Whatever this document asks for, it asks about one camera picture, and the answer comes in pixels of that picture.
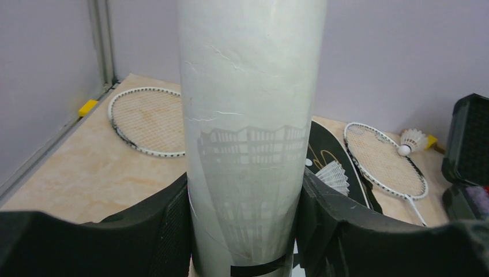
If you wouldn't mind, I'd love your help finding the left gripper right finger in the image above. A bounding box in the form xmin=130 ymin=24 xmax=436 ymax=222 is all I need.
xmin=297 ymin=170 xmax=488 ymax=276

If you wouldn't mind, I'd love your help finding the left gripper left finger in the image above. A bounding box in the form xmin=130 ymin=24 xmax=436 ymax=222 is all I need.
xmin=1 ymin=175 xmax=191 ymax=276

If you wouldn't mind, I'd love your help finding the white shuttlecock tube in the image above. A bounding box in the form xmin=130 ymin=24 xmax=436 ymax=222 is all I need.
xmin=178 ymin=1 xmax=328 ymax=276

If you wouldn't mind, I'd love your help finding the right white badminton racket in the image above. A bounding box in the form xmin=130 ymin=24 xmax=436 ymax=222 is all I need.
xmin=343 ymin=122 xmax=428 ymax=227

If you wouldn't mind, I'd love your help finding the white badminton racket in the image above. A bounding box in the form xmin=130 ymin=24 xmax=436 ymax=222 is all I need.
xmin=343 ymin=122 xmax=428 ymax=227
xmin=107 ymin=87 xmax=185 ymax=158

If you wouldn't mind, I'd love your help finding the left white badminton racket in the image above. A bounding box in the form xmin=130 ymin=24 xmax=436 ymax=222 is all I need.
xmin=107 ymin=87 xmax=185 ymax=158

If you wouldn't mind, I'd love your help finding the shuttlecock on bag top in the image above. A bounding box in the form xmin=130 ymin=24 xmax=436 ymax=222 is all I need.
xmin=315 ymin=161 xmax=349 ymax=196

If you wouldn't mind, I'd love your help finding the black racket bag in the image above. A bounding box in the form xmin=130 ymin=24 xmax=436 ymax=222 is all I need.
xmin=305 ymin=121 xmax=383 ymax=214

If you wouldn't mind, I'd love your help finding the shuttlecock at racket top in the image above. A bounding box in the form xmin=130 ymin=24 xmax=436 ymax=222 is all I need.
xmin=397 ymin=129 xmax=428 ymax=156

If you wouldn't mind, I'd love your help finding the yellow block at corner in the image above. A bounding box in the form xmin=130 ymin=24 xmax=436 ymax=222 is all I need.
xmin=424 ymin=134 xmax=438 ymax=149

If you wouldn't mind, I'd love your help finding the black poker chip case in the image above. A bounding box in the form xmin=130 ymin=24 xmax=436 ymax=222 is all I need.
xmin=442 ymin=93 xmax=488 ymax=222

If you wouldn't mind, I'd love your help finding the yellow clip on rail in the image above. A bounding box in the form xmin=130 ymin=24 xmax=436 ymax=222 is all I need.
xmin=78 ymin=99 xmax=98 ymax=118

